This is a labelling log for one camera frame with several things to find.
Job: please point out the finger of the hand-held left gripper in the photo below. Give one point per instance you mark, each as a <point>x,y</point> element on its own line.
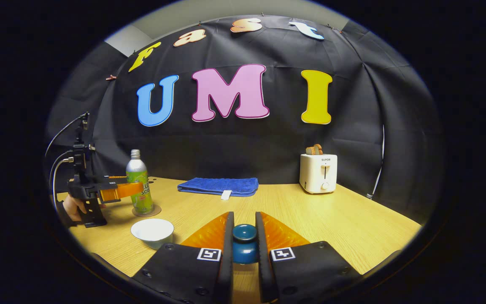
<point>120,192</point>
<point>116,177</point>

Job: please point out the silver green water bottle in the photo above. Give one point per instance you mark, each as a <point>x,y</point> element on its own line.
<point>135,169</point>

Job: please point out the brown round coaster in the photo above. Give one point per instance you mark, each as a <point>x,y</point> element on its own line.
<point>157,210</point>

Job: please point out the white toaster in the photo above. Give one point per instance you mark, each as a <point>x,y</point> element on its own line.
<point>310,173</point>

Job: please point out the black backdrop cloth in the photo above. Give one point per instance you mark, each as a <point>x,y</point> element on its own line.
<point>352,139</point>

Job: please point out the blue folded towel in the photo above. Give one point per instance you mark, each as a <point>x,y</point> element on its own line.
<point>217,185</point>

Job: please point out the teal teacup lid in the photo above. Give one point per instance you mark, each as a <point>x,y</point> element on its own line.
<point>244,249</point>

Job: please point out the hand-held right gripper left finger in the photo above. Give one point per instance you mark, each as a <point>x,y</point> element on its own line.
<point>226,274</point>

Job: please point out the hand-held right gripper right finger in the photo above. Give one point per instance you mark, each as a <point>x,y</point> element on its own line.
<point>264,274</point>

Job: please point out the bread slice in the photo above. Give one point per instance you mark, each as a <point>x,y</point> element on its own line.
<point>314,150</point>

